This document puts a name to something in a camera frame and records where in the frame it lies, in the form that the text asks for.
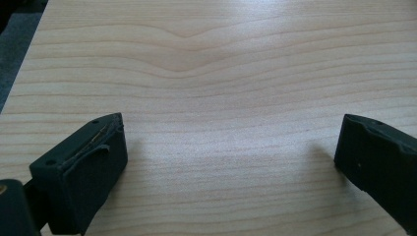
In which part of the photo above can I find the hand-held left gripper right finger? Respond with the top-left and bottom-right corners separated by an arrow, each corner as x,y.
333,113 -> 417,236

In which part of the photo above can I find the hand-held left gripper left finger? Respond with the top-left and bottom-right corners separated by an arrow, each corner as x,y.
29,112 -> 129,236

